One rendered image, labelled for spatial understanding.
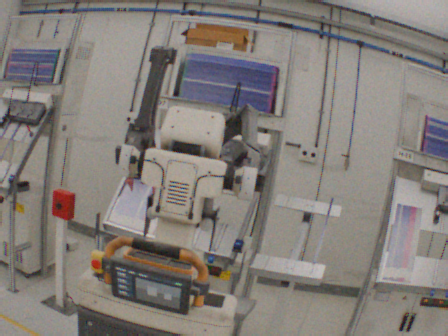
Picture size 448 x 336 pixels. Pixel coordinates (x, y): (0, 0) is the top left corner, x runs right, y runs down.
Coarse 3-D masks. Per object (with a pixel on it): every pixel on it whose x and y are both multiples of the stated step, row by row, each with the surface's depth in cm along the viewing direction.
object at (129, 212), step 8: (136, 184) 315; (144, 184) 314; (128, 192) 311; (136, 192) 311; (144, 192) 311; (120, 200) 308; (128, 200) 308; (136, 200) 308; (144, 200) 308; (120, 208) 304; (128, 208) 304; (136, 208) 304; (144, 208) 304; (112, 216) 301; (120, 216) 301; (128, 216) 301; (136, 216) 301; (144, 216) 301; (120, 224) 298; (128, 224) 298; (136, 224) 298; (152, 224) 298; (152, 232) 294
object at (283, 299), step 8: (280, 288) 286; (288, 288) 285; (280, 296) 286; (288, 296) 285; (280, 304) 287; (280, 312) 287; (272, 320) 288; (280, 320) 287; (272, 328) 289; (280, 328) 290
